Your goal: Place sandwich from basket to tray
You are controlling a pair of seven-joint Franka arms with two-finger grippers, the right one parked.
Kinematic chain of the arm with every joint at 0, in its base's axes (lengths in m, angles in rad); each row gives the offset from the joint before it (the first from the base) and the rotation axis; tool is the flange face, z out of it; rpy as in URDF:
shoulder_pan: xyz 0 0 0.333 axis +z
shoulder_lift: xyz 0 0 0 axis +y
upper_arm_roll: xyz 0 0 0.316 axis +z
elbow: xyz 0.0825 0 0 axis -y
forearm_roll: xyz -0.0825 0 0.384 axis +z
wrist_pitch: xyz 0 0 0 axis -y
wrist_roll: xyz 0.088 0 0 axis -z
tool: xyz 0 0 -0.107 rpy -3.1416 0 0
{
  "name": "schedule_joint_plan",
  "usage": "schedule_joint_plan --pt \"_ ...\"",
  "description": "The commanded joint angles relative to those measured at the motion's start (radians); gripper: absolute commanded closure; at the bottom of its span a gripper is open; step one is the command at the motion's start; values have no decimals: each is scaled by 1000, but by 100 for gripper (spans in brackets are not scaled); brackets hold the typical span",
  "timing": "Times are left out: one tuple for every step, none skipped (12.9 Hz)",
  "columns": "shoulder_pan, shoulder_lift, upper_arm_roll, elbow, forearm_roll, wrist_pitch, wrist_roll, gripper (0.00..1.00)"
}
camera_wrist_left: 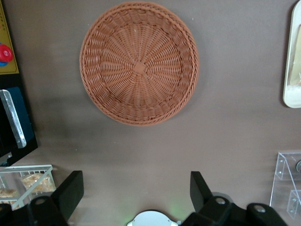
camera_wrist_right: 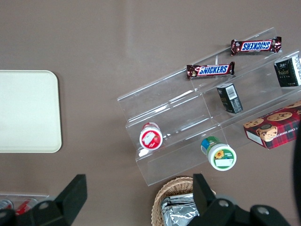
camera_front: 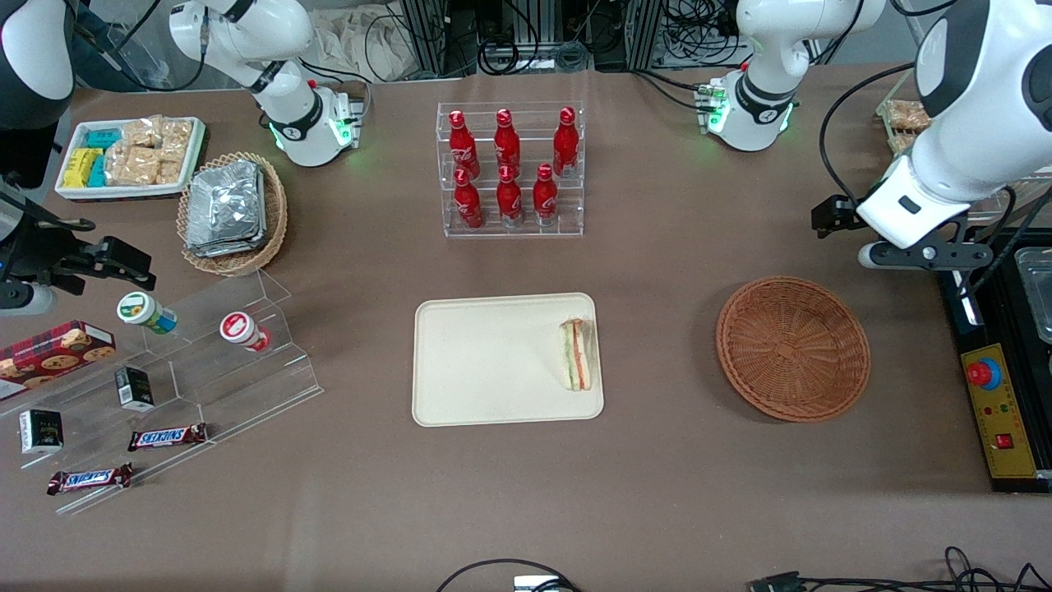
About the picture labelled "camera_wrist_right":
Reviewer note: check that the brown Snickers bar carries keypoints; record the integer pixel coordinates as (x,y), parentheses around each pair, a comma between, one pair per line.
(210,70)
(256,46)

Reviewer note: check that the red lidded yogurt cup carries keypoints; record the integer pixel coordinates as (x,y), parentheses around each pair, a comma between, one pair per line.
(151,139)

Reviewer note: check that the red plaid cookie box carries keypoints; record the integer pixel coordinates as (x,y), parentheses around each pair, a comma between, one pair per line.
(275,128)

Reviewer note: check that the light wicker basket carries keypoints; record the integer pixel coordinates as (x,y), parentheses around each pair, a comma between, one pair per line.
(170,186)

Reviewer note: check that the black drink carton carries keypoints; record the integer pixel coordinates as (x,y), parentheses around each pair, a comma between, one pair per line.
(230,99)
(288,71)

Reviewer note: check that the clear acrylic bottle rack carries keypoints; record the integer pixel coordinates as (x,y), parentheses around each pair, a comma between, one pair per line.
(35,196)

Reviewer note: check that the clear acrylic stepped stand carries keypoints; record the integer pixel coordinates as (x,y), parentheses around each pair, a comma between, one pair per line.
(178,106)

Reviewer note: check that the green lidded yogurt cup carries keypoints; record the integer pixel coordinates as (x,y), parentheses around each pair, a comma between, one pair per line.
(221,157)

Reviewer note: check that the cream plastic tray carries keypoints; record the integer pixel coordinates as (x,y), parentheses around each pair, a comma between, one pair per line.
(28,110)

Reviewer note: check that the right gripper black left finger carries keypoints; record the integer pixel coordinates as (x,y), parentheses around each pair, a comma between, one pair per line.
(68,204)

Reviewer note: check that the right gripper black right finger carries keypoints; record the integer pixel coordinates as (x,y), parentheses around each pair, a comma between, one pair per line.
(204,200)

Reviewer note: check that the silver foil wrapped package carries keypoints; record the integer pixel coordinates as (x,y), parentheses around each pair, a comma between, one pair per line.
(184,213)
(178,197)

